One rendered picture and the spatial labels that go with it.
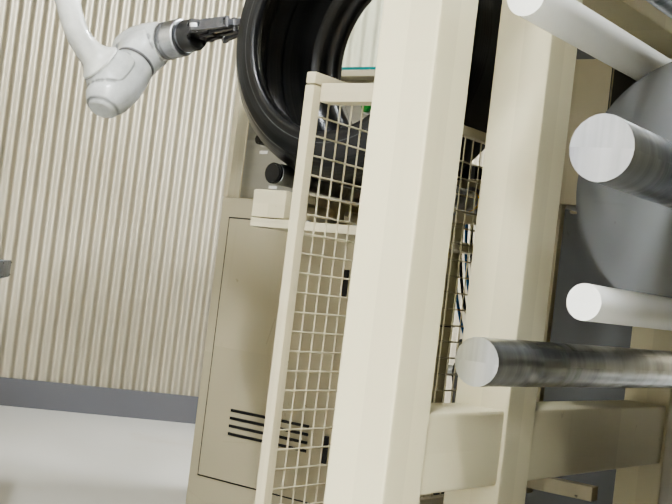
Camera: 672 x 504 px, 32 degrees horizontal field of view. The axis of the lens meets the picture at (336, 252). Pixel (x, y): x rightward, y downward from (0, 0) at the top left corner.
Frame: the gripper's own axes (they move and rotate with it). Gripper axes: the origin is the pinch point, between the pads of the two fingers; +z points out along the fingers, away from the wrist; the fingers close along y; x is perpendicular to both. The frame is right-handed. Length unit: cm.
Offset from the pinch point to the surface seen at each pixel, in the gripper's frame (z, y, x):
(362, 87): 70, -58, 38
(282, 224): 17, -9, 48
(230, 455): -54, 58, 101
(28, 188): -239, 136, -3
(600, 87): 74, 21, 21
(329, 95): 64, -58, 38
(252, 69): 11.3, -12.9, 15.6
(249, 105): 10.0, -12.2, 23.0
